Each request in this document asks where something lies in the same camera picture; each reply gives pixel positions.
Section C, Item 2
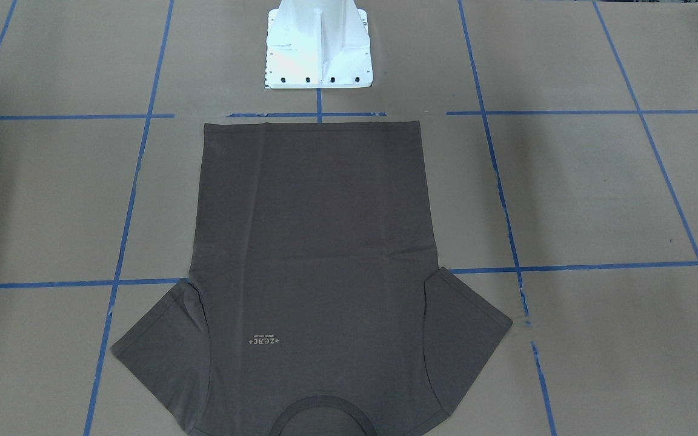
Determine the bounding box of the dark brown t-shirt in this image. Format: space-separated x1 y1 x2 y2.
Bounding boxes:
111 121 513 435

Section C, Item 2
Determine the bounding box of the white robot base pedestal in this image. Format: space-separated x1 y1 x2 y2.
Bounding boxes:
264 1 374 89

